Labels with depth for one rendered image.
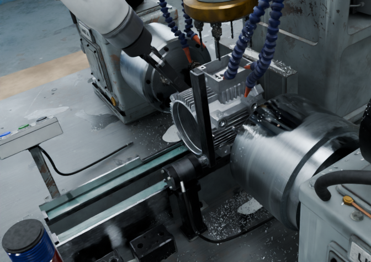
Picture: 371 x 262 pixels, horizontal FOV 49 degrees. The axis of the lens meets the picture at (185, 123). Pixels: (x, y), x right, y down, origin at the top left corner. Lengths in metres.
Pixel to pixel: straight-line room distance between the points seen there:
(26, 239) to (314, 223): 0.45
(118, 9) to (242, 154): 0.39
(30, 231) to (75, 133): 0.95
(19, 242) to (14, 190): 0.80
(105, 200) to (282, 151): 0.52
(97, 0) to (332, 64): 0.57
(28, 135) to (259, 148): 0.62
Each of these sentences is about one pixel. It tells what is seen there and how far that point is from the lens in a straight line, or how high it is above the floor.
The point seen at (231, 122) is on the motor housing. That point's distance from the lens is 1.03.
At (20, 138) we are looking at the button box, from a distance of 1.14.
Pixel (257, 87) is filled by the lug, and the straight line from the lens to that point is 1.07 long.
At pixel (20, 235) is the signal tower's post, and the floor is 1.22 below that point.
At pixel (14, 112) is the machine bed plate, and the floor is 0.80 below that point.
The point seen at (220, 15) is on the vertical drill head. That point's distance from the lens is 0.91.
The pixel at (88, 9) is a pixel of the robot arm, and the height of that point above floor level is 1.39.
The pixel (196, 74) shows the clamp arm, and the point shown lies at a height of 1.25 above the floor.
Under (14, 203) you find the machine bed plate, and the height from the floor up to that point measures 0.80.
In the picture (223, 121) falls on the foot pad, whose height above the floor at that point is 1.06.
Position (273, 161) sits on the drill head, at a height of 1.12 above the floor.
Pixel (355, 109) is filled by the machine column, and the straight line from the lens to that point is 1.25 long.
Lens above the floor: 1.65
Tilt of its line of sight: 36 degrees down
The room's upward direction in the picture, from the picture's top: 10 degrees counter-clockwise
